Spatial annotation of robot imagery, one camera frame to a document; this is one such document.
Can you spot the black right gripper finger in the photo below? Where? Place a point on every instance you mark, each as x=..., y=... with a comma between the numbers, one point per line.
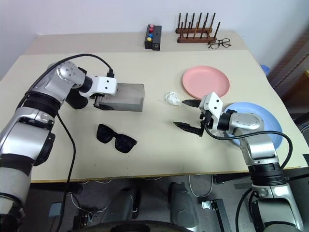
x=193, y=103
x=189, y=127

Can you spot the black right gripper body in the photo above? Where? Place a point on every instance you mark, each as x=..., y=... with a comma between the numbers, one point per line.
x=205, y=120

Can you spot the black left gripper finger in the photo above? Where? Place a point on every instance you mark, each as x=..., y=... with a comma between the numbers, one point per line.
x=106, y=107

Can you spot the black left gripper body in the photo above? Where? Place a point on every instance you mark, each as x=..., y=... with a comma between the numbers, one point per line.
x=98, y=101

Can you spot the grey glasses case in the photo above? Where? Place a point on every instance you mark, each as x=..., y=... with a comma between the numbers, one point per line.
x=130, y=96

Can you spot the black sunglasses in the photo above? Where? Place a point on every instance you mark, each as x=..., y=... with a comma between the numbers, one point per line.
x=103, y=134

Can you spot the blue plate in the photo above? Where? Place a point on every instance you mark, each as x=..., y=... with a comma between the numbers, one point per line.
x=248, y=107

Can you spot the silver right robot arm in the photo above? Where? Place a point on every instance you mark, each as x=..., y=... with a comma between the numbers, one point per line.
x=243, y=122

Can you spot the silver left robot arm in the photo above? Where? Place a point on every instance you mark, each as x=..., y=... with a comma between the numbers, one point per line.
x=65, y=72

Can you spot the black plastic cup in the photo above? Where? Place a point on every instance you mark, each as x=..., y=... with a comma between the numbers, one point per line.
x=77, y=102

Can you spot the pink plate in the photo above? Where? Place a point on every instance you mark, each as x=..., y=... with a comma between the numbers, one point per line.
x=205, y=81

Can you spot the thin-framed clear eyeglasses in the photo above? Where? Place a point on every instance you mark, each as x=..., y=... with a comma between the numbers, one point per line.
x=214, y=45

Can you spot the brown wooden peg rack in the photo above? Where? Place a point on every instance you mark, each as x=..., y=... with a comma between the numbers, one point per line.
x=190, y=40

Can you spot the black box with coloured buttons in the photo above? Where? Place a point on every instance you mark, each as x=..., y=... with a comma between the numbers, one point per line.
x=147, y=45

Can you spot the dark rounded shell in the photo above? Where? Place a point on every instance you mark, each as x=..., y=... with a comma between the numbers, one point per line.
x=183, y=203
x=123, y=203

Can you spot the small metal clamp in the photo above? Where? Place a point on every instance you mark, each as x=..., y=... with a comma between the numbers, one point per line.
x=206, y=205

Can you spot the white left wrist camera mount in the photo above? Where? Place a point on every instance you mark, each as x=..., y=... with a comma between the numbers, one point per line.
x=106, y=84

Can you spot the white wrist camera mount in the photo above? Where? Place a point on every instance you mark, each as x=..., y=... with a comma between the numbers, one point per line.
x=106, y=84
x=213, y=104

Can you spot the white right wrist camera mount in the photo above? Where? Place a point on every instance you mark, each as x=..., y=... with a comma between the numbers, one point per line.
x=213, y=104

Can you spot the black metal post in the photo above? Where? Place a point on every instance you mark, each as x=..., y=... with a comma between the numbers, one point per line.
x=220, y=215

